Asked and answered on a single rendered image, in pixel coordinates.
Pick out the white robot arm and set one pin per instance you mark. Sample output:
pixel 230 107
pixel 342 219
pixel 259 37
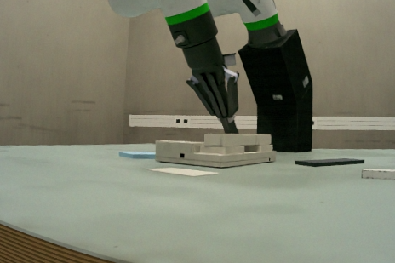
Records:
pixel 191 22

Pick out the white paper sheet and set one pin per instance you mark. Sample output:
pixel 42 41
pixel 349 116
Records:
pixel 186 172

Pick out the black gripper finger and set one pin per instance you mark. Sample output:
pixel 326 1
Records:
pixel 228 101
pixel 208 97

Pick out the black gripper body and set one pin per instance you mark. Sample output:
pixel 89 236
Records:
pixel 206 54

